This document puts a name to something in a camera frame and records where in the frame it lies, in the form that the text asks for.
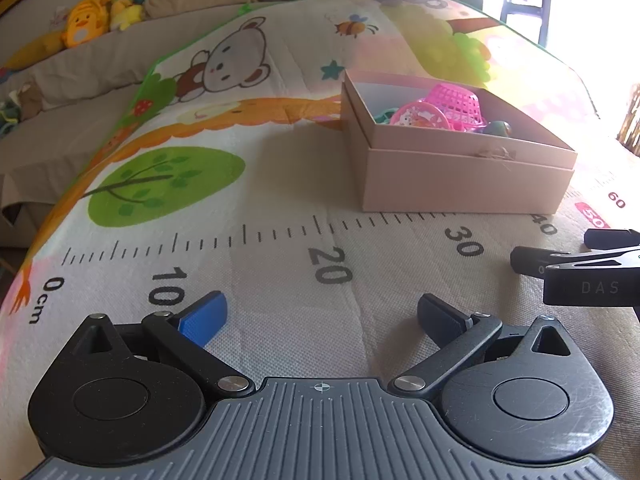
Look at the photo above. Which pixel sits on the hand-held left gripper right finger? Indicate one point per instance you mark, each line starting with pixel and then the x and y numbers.
pixel 435 312

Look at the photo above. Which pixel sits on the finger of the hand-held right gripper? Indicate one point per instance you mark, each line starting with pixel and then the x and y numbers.
pixel 612 239
pixel 535 259

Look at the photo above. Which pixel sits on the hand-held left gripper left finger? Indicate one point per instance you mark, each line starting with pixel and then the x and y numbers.
pixel 205 315

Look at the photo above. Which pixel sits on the pink cardboard box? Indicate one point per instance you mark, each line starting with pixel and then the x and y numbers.
pixel 450 180

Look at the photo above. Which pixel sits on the teal round toy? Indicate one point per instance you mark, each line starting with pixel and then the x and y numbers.
pixel 497 129

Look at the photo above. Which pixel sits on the pink plastic basket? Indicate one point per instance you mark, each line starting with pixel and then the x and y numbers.
pixel 457 105

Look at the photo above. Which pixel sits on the pink round toy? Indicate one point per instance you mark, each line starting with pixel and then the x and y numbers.
pixel 417 116

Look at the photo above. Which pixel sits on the wicker basket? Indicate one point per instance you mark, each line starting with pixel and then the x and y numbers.
pixel 631 120

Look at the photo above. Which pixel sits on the grey sofa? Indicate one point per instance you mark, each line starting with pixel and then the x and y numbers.
pixel 65 110

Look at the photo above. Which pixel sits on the brown plush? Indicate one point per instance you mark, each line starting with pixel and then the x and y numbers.
pixel 27 101

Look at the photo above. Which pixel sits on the green fabric toy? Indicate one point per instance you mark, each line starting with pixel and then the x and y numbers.
pixel 7 117

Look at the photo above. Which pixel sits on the small white yellow plush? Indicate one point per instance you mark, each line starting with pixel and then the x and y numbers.
pixel 122 10

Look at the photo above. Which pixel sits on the yellow striped plush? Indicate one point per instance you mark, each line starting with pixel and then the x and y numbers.
pixel 85 22

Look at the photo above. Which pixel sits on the long yellow plush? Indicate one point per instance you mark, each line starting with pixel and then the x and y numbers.
pixel 32 50

